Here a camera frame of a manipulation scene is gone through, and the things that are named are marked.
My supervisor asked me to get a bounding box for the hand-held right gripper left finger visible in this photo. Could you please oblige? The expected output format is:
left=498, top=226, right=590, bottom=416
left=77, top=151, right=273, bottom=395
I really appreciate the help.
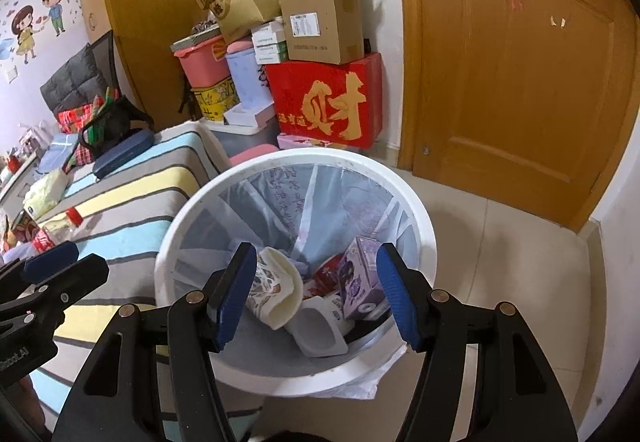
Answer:
left=51, top=242, right=258, bottom=442

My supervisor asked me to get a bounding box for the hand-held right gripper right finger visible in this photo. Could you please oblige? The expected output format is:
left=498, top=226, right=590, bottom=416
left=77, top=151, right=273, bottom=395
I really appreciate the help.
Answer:
left=376, top=242, right=593, bottom=442

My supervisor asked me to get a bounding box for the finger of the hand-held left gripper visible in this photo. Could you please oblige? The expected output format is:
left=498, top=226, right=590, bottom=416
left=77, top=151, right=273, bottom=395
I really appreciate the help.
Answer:
left=0, top=253, right=110, bottom=334
left=0, top=241, right=80, bottom=301

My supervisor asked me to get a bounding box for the purple milk carton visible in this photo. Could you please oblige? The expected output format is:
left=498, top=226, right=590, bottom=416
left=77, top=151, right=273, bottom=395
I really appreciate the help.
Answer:
left=340, top=237, right=393, bottom=321

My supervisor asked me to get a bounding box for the printed paper cup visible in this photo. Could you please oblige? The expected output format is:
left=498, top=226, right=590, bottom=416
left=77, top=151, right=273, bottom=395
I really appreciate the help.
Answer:
left=245, top=247, right=304, bottom=330

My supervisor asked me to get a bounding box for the white plastic yogurt tub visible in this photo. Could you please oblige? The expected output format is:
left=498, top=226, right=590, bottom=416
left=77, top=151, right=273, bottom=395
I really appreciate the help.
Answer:
left=298, top=296, right=349, bottom=358

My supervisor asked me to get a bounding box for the white rimmed trash bin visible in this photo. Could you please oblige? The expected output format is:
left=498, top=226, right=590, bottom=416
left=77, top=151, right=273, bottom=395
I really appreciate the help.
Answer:
left=154, top=149, right=438, bottom=398

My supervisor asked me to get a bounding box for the translucent bin liner bag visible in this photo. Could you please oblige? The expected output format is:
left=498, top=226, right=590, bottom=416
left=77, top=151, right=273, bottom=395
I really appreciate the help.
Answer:
left=172, top=162, right=418, bottom=400

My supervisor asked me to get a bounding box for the red label plastic bottle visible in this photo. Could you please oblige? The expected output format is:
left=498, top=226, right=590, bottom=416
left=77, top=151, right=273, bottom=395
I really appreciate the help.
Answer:
left=20, top=207, right=85, bottom=257

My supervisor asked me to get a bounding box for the green white tissue pack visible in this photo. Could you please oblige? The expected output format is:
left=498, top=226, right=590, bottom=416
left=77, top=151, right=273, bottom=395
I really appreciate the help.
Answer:
left=23, top=169, right=68, bottom=217

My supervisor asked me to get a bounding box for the grey drawer nightstand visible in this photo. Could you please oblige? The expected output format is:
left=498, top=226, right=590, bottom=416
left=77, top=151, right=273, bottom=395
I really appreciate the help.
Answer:
left=0, top=153, right=40, bottom=217

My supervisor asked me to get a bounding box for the striped tablecloth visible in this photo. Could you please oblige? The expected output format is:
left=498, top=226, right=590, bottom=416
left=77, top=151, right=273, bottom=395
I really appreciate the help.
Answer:
left=0, top=122, right=266, bottom=442

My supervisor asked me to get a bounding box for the blue plaid folded cloth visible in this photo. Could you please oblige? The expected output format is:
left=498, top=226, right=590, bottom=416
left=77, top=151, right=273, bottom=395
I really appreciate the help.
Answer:
left=42, top=134, right=83, bottom=173

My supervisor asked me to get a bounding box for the dark blue glasses case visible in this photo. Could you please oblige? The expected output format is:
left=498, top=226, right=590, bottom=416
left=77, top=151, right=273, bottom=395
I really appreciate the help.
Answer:
left=93, top=129, right=156, bottom=179

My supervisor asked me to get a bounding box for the pink plastic stool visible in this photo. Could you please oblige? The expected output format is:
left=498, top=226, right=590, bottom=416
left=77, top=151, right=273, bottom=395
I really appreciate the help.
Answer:
left=229, top=143, right=281, bottom=167

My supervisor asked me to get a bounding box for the red green plaid bag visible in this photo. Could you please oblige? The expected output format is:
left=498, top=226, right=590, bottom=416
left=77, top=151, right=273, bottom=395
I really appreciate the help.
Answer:
left=56, top=89, right=121, bottom=133

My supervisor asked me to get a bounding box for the grey storage bin white lid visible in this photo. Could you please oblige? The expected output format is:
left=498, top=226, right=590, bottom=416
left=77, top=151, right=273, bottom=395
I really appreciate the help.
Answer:
left=205, top=119, right=281, bottom=157

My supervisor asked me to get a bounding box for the black handbag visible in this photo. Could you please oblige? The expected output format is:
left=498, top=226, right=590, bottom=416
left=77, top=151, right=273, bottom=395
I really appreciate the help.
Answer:
left=77, top=96, right=155, bottom=157

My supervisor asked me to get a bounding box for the pink flat box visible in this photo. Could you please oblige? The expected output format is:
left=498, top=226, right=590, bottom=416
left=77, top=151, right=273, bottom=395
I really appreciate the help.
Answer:
left=276, top=133, right=351, bottom=151

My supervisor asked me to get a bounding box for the grey quilted chair cushion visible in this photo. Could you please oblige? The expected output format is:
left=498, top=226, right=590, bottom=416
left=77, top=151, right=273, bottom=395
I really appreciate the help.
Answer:
left=40, top=29, right=118, bottom=110

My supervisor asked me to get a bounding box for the yellow patterned box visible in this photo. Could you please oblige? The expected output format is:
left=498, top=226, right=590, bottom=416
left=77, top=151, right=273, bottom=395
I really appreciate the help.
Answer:
left=192, top=78, right=237, bottom=123

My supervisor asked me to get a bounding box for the red gift box gold print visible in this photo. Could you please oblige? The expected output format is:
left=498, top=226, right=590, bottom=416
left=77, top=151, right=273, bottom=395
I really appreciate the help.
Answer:
left=263, top=52, right=383, bottom=149

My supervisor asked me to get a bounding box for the lavender bucket with pink lid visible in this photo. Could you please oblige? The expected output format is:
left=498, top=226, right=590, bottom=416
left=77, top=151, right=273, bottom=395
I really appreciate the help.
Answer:
left=225, top=39, right=275, bottom=110

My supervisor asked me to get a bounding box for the pink plastic storage bin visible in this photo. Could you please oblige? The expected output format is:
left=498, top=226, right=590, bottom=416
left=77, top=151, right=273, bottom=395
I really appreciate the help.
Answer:
left=173, top=42, right=232, bottom=87

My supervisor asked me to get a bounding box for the white green medicine box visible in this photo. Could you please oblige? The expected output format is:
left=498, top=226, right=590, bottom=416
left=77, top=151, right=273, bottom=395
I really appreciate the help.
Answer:
left=250, top=20, right=287, bottom=46
left=253, top=42, right=290, bottom=65

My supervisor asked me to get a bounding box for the wooden door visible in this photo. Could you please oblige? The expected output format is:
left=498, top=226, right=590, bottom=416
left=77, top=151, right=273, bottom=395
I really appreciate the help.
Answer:
left=392, top=0, right=640, bottom=233

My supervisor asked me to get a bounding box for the brown cardboard box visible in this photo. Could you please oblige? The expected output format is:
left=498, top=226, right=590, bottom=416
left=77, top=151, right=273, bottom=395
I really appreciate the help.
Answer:
left=277, top=0, right=366, bottom=65

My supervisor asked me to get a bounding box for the cartoon couple wall sticker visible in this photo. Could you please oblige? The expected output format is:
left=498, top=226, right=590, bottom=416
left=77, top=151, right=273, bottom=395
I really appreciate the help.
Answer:
left=0, top=0, right=83, bottom=67

